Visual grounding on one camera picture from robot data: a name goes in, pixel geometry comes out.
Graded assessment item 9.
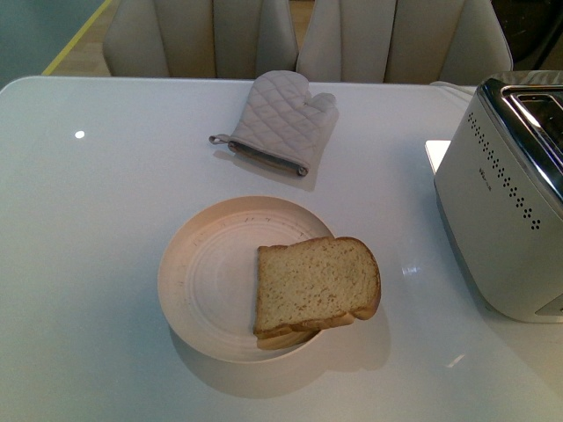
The bread slice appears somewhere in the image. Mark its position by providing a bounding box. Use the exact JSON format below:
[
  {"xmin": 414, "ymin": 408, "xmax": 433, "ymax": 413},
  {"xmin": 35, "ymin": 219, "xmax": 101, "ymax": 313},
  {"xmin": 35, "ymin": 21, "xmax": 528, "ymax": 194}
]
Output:
[
  {"xmin": 253, "ymin": 236, "xmax": 382, "ymax": 339},
  {"xmin": 257, "ymin": 313, "xmax": 355, "ymax": 351}
]

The white silver toaster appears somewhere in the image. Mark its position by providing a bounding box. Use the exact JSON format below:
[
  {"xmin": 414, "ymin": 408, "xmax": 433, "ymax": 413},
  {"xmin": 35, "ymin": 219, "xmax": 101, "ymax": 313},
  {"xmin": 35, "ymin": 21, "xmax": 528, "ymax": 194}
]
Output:
[{"xmin": 435, "ymin": 70, "xmax": 562, "ymax": 324}]

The grey quilted oven mitt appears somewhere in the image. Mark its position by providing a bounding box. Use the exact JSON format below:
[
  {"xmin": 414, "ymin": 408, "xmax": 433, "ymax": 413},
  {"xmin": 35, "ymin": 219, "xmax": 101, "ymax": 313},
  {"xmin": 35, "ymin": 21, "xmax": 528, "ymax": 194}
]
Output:
[{"xmin": 208, "ymin": 70, "xmax": 339, "ymax": 177}]

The beige round plate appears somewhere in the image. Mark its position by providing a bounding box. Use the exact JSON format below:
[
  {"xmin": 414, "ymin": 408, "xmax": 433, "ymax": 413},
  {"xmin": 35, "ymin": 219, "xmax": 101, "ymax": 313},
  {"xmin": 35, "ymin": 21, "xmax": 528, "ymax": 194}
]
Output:
[{"xmin": 157, "ymin": 196, "xmax": 332, "ymax": 364}]

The beige left chair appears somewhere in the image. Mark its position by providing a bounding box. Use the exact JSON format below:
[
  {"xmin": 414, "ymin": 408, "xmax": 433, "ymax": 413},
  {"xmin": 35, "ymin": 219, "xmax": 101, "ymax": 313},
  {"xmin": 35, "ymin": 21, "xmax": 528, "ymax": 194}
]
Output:
[{"xmin": 103, "ymin": 0, "xmax": 298, "ymax": 79}]

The beige chair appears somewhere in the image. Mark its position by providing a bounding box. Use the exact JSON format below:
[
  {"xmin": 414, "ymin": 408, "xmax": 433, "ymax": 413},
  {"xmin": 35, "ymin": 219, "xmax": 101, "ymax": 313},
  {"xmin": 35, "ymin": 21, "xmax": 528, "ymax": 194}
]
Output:
[
  {"xmin": 296, "ymin": 0, "xmax": 513, "ymax": 85},
  {"xmin": 103, "ymin": 0, "xmax": 298, "ymax": 79}
]

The beige right chair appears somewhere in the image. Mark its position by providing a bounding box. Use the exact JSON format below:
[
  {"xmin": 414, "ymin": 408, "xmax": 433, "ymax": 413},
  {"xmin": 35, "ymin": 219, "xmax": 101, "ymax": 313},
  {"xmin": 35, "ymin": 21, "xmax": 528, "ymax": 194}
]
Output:
[{"xmin": 296, "ymin": 0, "xmax": 513, "ymax": 85}]

